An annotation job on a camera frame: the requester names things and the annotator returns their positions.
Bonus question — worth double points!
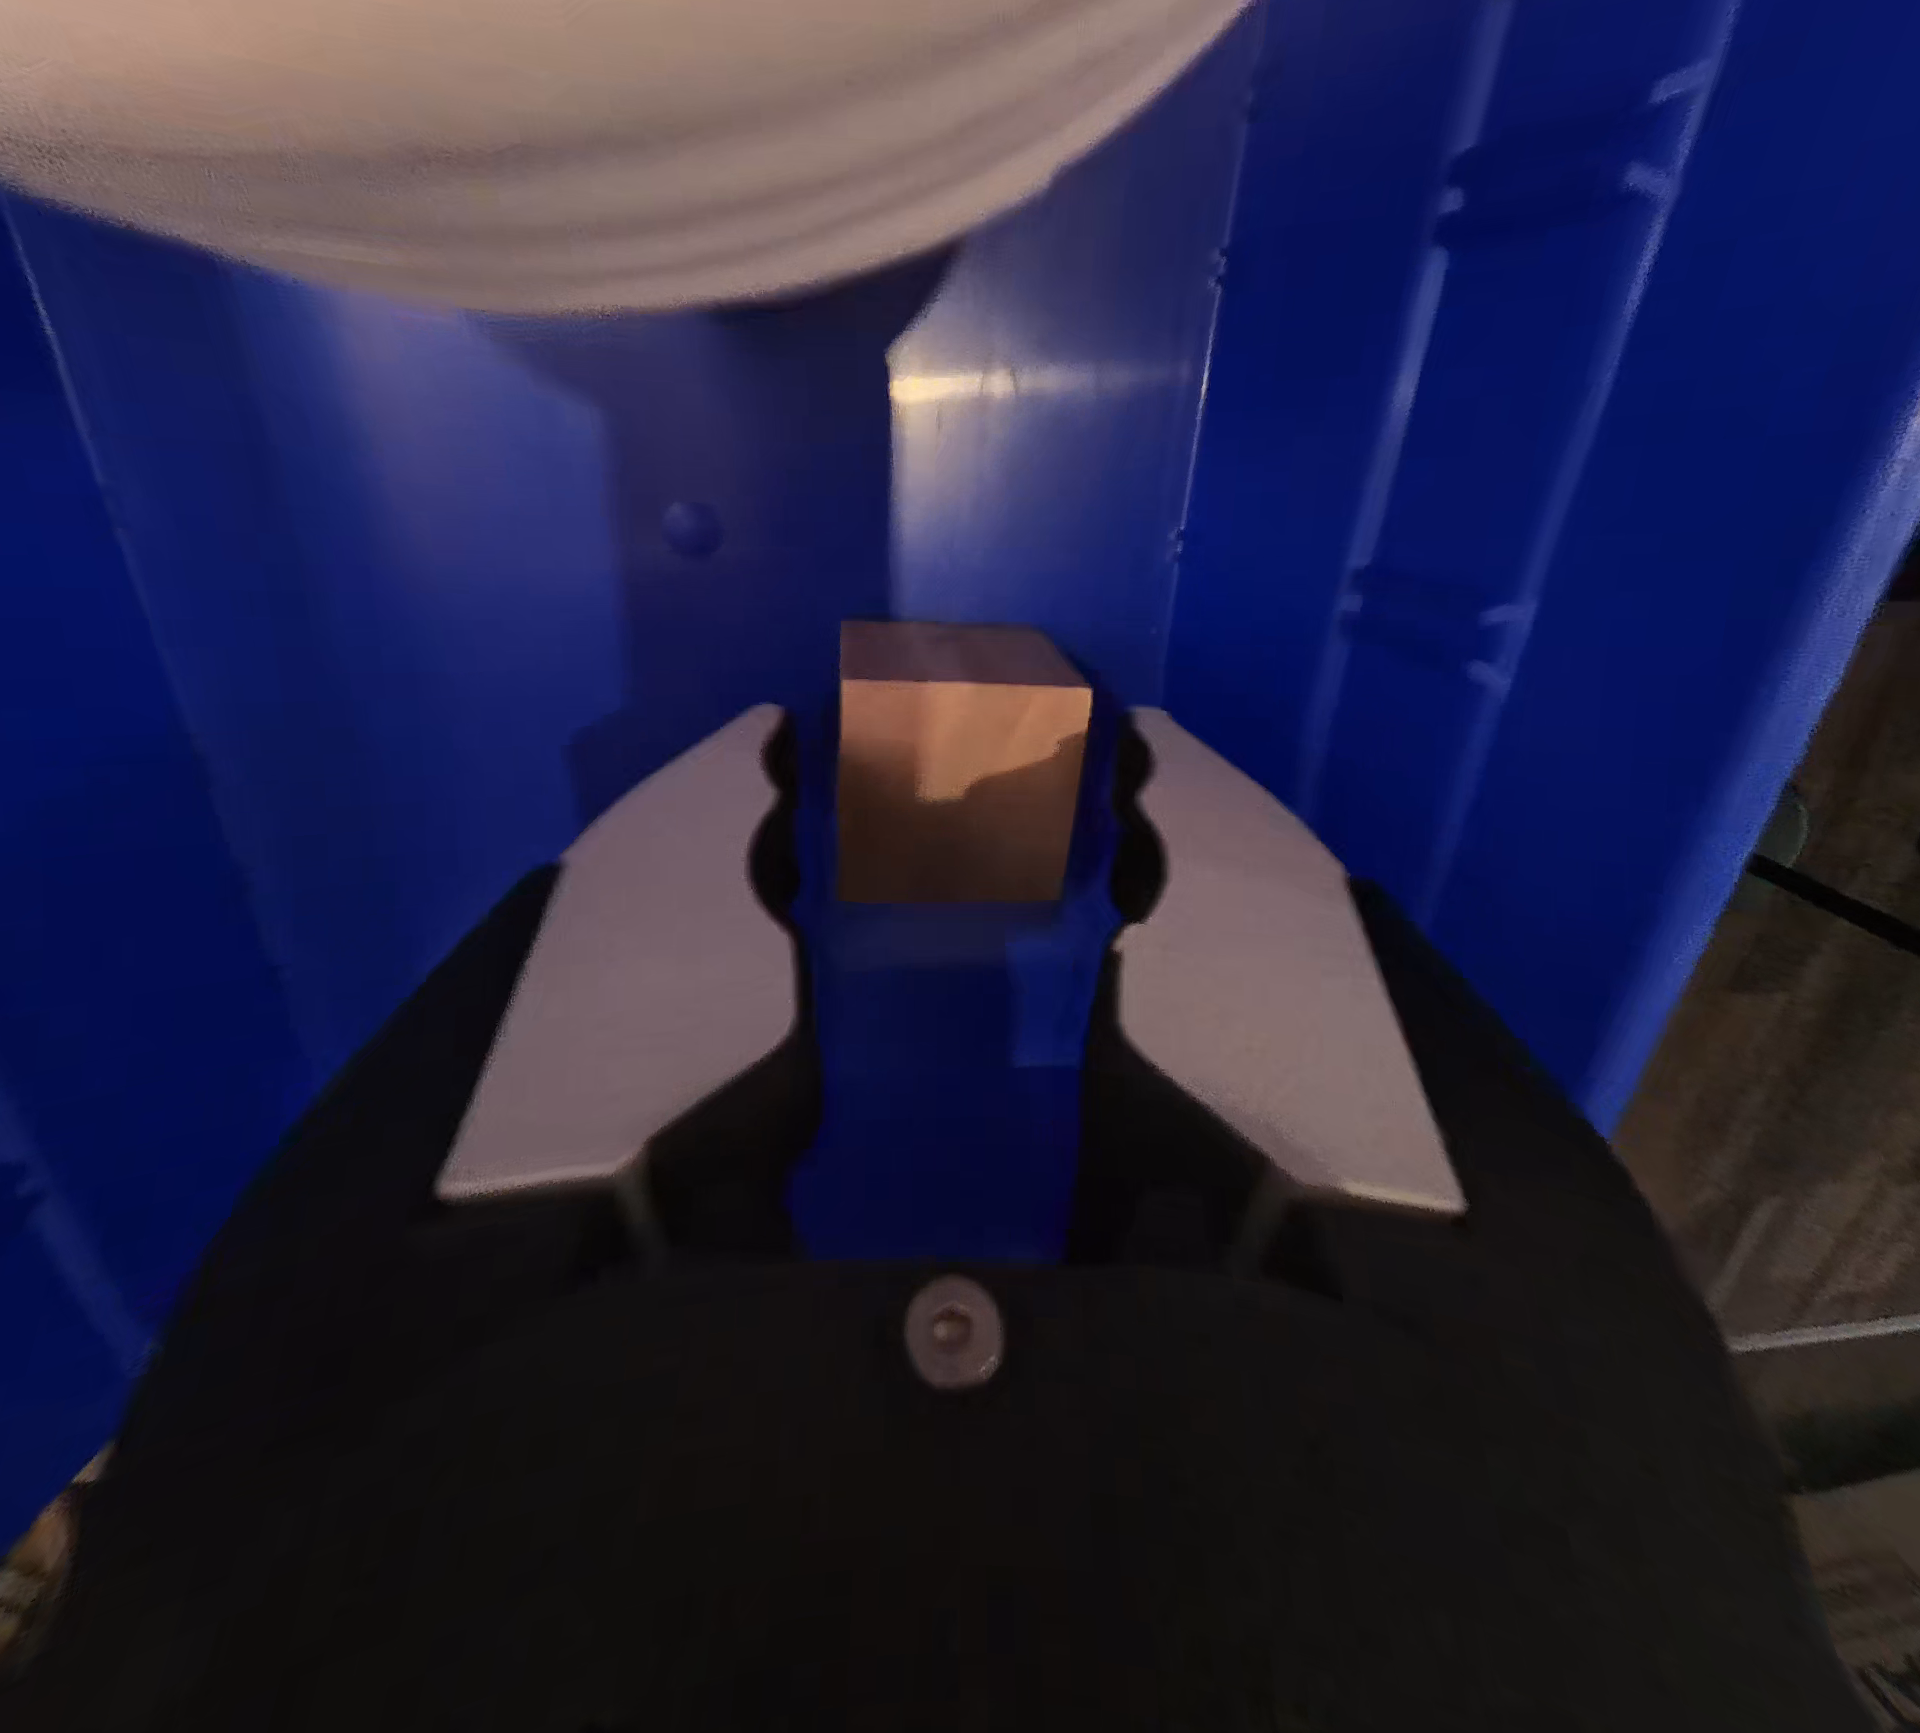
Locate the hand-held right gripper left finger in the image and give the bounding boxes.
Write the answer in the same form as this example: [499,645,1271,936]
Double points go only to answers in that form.
[433,702,824,1206]

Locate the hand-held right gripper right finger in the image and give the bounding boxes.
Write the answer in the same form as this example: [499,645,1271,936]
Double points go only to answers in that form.
[1103,705,1470,1223]

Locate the wooden cube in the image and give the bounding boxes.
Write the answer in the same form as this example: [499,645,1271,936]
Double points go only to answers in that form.
[835,620,1094,907]

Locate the blue plastic bin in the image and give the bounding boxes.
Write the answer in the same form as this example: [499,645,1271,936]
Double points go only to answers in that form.
[0,0,1920,1509]

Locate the white paper cup green band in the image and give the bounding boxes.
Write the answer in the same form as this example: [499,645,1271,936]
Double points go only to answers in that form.
[0,0,1447,198]
[0,40,1352,250]
[0,113,1307,284]
[150,159,1278,318]

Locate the cardboard box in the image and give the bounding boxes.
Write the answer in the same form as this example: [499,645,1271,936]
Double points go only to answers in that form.
[1790,1471,1920,1733]

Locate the person in plaid shirt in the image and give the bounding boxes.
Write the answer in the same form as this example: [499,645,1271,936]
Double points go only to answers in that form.
[0,1441,114,1630]

